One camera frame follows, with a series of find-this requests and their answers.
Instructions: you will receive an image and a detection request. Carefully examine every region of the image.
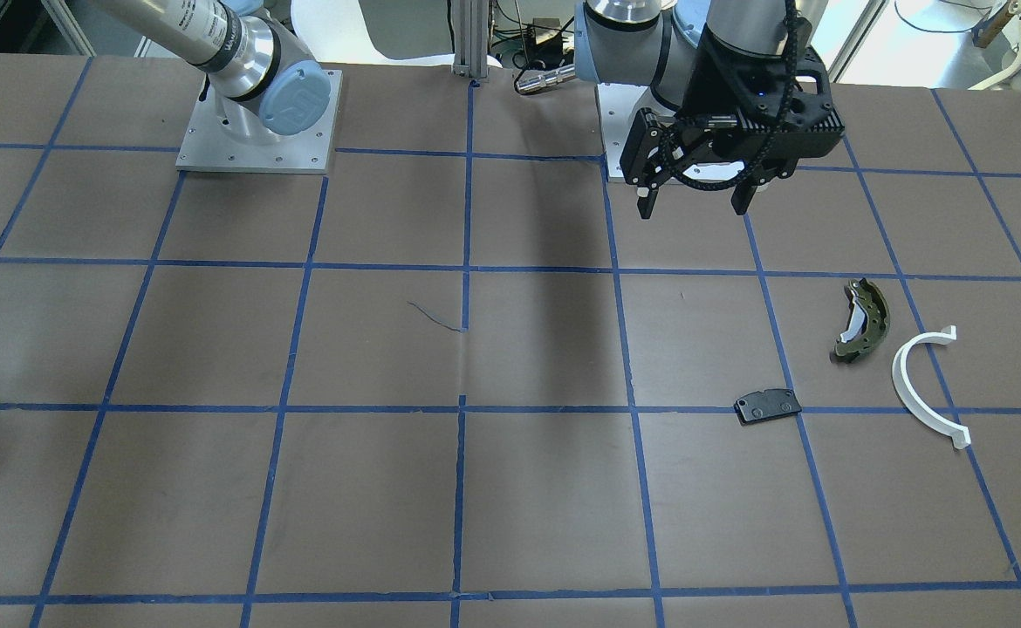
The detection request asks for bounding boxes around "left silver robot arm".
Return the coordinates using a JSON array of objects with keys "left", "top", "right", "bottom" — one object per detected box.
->
[{"left": 573, "top": 1, "right": 846, "bottom": 219}]

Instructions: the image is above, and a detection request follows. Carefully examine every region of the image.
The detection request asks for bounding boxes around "aluminium frame post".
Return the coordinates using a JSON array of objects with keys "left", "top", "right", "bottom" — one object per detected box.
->
[{"left": 446, "top": 1, "right": 493, "bottom": 82}]

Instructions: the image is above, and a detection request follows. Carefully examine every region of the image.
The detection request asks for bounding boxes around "black brake pad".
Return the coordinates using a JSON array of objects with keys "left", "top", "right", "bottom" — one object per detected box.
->
[{"left": 733, "top": 388, "right": 803, "bottom": 426}]

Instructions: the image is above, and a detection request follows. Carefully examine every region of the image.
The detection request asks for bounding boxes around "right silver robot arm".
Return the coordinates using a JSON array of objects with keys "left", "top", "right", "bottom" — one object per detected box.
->
[{"left": 97, "top": 1, "right": 332, "bottom": 136}]

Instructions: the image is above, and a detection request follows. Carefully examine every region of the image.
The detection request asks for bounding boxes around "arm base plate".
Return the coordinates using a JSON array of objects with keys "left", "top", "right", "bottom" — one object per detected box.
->
[
  {"left": 175, "top": 68, "right": 343, "bottom": 175},
  {"left": 597, "top": 83, "right": 675, "bottom": 183}
]

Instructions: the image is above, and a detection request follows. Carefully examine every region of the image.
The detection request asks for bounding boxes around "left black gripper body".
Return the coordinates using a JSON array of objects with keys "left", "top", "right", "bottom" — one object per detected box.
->
[{"left": 620, "top": 39, "right": 846, "bottom": 191}]

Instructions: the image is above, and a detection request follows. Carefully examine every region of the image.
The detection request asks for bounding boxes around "green brake shoe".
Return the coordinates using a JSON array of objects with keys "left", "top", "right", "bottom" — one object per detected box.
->
[{"left": 830, "top": 277, "right": 890, "bottom": 363}]

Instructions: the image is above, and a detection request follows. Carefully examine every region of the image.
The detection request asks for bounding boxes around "white curved plastic bracket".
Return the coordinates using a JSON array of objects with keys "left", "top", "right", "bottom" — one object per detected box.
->
[{"left": 891, "top": 325, "right": 972, "bottom": 451}]

